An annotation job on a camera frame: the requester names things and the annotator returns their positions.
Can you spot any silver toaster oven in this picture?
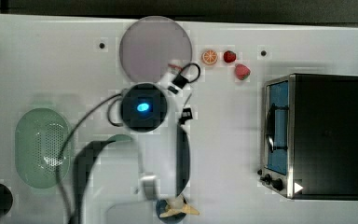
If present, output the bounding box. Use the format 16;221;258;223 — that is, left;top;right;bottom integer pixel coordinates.
257;73;358;201

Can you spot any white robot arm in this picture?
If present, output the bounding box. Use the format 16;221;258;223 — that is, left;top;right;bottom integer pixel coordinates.
70;72;190;224

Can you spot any pink strawberry toy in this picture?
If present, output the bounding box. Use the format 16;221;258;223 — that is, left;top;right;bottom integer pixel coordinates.
234;63;251;80

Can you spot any green perforated strainer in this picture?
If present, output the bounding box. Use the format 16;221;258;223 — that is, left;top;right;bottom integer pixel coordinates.
15;108;72;189

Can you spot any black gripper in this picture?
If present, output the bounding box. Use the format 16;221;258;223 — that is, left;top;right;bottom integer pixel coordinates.
164;72;189;95

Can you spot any grey round plate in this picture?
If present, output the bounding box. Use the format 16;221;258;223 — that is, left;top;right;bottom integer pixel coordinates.
118;16;193;82

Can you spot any orange slice toy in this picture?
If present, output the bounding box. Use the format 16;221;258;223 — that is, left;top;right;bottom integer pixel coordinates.
201;49;218;65

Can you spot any red strawberry toy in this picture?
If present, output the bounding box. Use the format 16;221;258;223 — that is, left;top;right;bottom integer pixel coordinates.
223;50;237;63

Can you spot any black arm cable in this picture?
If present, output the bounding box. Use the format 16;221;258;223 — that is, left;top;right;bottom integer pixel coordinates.
55;92;123;224

